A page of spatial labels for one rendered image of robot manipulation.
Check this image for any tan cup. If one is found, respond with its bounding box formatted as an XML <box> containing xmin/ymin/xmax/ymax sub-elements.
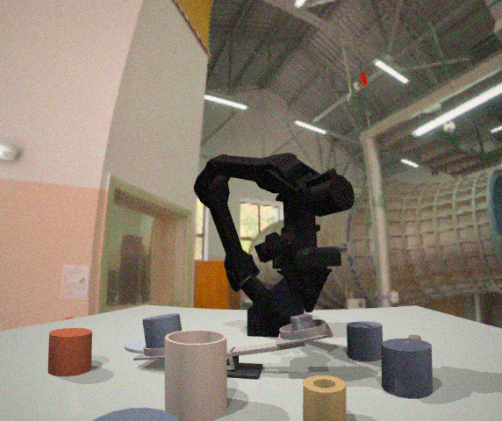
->
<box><xmin>164</xmin><ymin>330</ymin><xmax>227</xmax><ymax>421</ymax></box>

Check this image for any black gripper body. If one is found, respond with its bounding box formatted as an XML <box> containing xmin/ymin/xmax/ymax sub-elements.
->
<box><xmin>273</xmin><ymin>218</ymin><xmax>341</xmax><ymax>270</ymax></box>

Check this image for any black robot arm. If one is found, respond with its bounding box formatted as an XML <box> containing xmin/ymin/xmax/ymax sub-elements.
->
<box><xmin>194</xmin><ymin>153</ymin><xmax>355</xmax><ymax>305</ymax></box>

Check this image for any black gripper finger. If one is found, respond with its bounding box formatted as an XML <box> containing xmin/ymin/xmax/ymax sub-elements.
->
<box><xmin>291</xmin><ymin>269</ymin><xmax>332</xmax><ymax>313</ymax></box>
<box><xmin>277</xmin><ymin>270</ymin><xmax>303</xmax><ymax>309</ymax></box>

